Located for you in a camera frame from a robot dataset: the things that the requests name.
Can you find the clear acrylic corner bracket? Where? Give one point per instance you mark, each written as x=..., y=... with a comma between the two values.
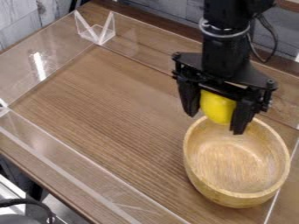
x=99, y=34

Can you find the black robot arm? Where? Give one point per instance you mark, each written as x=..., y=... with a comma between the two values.
x=233, y=14

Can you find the light wooden bowl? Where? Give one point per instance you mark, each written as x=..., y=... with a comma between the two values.
x=236, y=170

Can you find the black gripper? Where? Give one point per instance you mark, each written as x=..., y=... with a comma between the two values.
x=221, y=70

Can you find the clear acrylic enclosure walls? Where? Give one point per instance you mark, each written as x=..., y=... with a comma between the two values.
x=92, y=125

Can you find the yellow lemon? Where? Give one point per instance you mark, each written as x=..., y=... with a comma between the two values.
x=216, y=107

